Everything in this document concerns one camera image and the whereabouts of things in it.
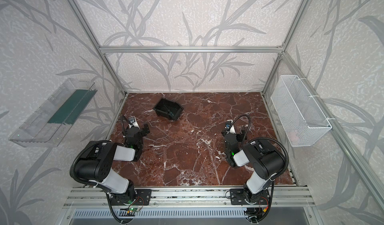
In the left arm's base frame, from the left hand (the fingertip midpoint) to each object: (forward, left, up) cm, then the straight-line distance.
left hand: (138, 118), depth 93 cm
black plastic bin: (+14, -15, -9) cm, 23 cm away
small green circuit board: (-46, -8, -8) cm, 48 cm away
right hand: (-2, -62, 0) cm, 62 cm away
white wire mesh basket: (-17, -82, +27) cm, 88 cm away
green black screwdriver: (+10, -17, -8) cm, 21 cm away
